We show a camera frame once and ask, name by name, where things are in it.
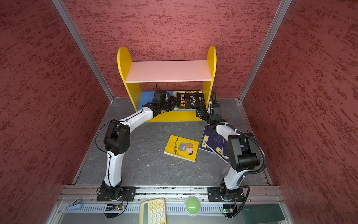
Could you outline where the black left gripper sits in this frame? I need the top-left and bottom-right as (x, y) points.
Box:
(160, 95), (181, 112)

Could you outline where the black book orange title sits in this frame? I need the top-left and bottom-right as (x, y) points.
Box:
(176, 92), (206, 110)

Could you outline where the yellow cartoon book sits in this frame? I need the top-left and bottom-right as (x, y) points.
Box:
(164, 135), (199, 162)

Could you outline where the illustrated history book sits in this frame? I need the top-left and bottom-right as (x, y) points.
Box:
(173, 91), (203, 98)

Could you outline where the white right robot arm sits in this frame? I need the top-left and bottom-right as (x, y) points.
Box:
(196, 107), (267, 201)

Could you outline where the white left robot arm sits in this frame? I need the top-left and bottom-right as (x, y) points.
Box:
(102, 97), (177, 200)

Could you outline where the yellow wooden bookshelf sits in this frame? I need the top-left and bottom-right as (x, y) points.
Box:
(117, 46), (217, 123)

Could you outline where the dark blue book middle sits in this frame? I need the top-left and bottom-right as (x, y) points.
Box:
(199, 126), (224, 155)

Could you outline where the dark blue book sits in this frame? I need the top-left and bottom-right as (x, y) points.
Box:
(199, 126), (224, 155)
(214, 139), (229, 163)

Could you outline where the dark blue book top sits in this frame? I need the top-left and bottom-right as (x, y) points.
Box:
(214, 139), (229, 163)

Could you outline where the green round button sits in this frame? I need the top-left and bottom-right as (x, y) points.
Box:
(184, 196), (201, 217)

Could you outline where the right circuit board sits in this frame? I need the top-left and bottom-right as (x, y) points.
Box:
(222, 204), (235, 214)

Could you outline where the circuit board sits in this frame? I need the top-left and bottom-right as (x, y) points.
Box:
(104, 204), (124, 212)
(222, 204), (235, 214)

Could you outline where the yellow calculator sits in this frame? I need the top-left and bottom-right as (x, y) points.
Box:
(139, 198), (167, 224)

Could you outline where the left circuit board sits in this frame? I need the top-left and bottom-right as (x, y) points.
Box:
(104, 204), (124, 212)

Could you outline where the metal clip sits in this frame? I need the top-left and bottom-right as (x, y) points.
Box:
(67, 197), (83, 211)

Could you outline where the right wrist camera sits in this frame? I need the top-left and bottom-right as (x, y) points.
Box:
(210, 103), (221, 116)

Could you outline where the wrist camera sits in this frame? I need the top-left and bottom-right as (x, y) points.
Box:
(210, 103), (221, 116)
(152, 90), (170, 105)

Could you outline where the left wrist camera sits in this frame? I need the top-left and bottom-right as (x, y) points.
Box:
(152, 90), (170, 105)

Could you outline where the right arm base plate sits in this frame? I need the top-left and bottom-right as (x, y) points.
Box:
(207, 186), (245, 202)

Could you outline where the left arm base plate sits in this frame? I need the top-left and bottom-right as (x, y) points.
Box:
(96, 186), (137, 202)

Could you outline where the aluminium corner post right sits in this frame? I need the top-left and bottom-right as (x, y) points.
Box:
(238, 0), (292, 104)

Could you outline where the aluminium corner post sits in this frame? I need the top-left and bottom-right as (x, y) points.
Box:
(238, 0), (292, 104)
(52, 0), (115, 102)

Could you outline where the aluminium corner post left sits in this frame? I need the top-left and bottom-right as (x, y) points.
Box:
(52, 0), (115, 102)

